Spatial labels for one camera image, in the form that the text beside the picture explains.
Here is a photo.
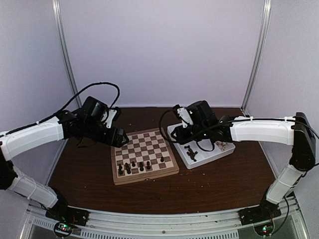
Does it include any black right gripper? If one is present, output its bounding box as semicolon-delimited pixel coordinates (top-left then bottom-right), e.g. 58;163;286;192
171;124;209;145

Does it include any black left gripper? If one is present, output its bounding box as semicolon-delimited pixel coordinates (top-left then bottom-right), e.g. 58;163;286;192
83;120;130;148

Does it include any dark chess bishop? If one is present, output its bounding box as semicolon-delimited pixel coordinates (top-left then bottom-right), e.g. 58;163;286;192
118;167;123;175

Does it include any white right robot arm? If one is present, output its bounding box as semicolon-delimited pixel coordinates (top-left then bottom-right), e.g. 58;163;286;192
167;101;319;220

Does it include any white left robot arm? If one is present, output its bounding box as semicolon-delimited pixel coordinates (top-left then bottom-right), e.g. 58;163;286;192
0;97;129;221

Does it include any pile of white chess pieces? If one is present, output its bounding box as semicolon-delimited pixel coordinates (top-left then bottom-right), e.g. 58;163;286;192
215;141;227;151

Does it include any wooden chess board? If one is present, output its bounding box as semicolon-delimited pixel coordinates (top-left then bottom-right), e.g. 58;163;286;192
111;128;179;185

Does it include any dark chess knight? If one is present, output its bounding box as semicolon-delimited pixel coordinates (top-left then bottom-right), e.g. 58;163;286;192
186;149;198;161

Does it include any white plastic divided tray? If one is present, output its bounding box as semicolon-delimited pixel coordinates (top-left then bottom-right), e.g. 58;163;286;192
167;124;236;170

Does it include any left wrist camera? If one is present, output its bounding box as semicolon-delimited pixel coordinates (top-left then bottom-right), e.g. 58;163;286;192
102;107;122;128

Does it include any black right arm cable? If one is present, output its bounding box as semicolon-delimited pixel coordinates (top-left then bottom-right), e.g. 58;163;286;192
158;108;180;142

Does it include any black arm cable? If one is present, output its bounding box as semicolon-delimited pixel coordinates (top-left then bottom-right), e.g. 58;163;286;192
158;108;180;142
0;81;121;137

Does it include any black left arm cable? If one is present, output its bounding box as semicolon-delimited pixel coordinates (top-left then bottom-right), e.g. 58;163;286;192
0;81;121;137

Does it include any aluminium front rail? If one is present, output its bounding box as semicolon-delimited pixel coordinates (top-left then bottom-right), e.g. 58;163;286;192
24;194;302;239

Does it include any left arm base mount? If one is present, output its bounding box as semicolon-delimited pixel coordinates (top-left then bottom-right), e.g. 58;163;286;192
45;188;89;226

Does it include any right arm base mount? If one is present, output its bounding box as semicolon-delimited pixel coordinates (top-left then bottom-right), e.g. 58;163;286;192
238;199;282;226

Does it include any right aluminium frame post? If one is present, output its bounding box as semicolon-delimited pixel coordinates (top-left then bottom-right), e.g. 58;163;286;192
241;0;272;115

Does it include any aluminium frame post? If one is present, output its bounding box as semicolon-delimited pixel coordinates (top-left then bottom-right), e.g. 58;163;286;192
52;0;78;96
241;0;272;115

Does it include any left aluminium frame post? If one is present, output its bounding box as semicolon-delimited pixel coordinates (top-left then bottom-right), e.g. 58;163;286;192
52;0;78;96

